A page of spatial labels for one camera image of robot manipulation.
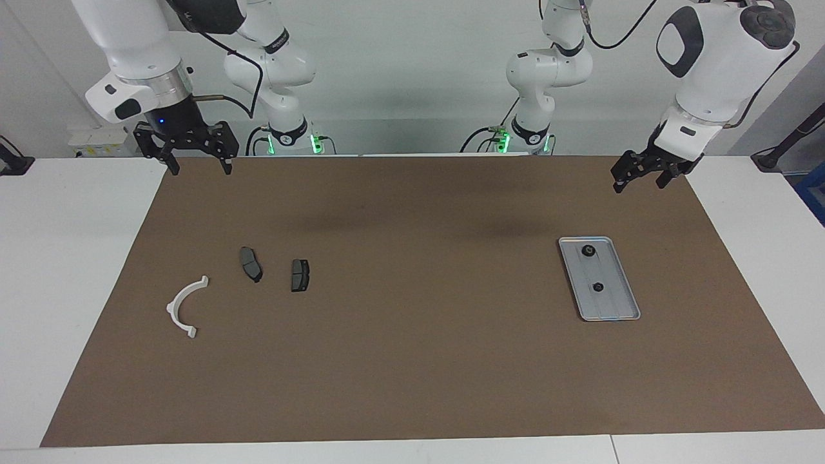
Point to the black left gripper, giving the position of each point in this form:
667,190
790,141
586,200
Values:
654,158

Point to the black clamp with rod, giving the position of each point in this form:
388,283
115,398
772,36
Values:
767,160

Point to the blue crate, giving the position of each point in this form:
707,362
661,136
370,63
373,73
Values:
813,196

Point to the silver metal tray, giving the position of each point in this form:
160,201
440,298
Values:
612,303

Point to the brown table mat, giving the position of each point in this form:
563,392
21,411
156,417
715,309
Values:
412,361

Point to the black clamp mount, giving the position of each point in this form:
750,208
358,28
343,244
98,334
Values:
13,166

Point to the dark grey curved brake pad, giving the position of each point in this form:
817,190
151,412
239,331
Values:
251,264

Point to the white curved plastic bracket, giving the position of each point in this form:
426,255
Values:
173,308

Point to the dark grey rectangular brake pad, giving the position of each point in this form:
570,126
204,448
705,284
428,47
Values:
300,276

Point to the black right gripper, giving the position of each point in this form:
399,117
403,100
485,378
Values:
174,125

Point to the white socket box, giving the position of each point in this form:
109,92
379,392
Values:
97,138

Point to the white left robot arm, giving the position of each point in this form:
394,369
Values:
715,64

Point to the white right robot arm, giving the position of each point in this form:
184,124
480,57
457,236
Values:
135,38

